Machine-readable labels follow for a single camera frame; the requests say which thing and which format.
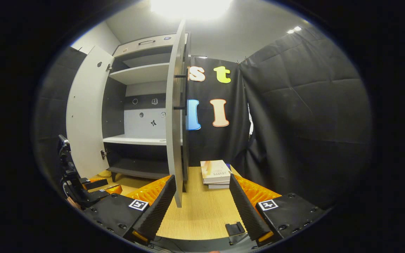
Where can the white cabinet shelf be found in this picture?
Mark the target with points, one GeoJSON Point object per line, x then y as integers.
{"type": "Point", "coordinates": [135, 140]}
{"type": "Point", "coordinates": [142, 73]}

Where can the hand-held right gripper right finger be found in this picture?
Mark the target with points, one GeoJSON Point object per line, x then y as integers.
{"type": "Point", "coordinates": [246, 214]}

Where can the small ceiling light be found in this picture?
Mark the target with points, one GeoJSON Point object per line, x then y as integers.
{"type": "Point", "coordinates": [294, 30]}

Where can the long ceiling light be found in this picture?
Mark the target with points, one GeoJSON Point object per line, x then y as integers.
{"type": "Point", "coordinates": [190, 7]}

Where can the pale yellow round sponge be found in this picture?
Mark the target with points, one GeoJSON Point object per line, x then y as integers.
{"type": "Point", "coordinates": [104, 173]}

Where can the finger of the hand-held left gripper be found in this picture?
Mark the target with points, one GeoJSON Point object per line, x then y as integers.
{"type": "Point", "coordinates": [95, 183]}
{"type": "Point", "coordinates": [111, 190]}

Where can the white book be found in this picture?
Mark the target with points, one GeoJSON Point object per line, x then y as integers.
{"type": "Point", "coordinates": [220, 186]}

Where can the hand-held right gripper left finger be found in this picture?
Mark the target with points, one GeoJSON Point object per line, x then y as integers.
{"type": "Point", "coordinates": [160, 211]}

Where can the dark grey quilted curtain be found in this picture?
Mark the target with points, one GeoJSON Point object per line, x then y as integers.
{"type": "Point", "coordinates": [311, 123]}
{"type": "Point", "coordinates": [53, 105]}

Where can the grey cabinet door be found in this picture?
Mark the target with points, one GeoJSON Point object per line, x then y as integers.
{"type": "Point", "coordinates": [174, 123]}
{"type": "Point", "coordinates": [86, 116]}

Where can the black backdrop cloth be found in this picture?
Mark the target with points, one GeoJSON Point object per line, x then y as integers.
{"type": "Point", "coordinates": [206, 147]}

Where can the grey cabinet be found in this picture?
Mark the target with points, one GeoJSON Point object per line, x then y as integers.
{"type": "Point", "coordinates": [113, 112]}

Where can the grey cabinet drawer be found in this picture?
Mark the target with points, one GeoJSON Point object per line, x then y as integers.
{"type": "Point", "coordinates": [132, 47]}

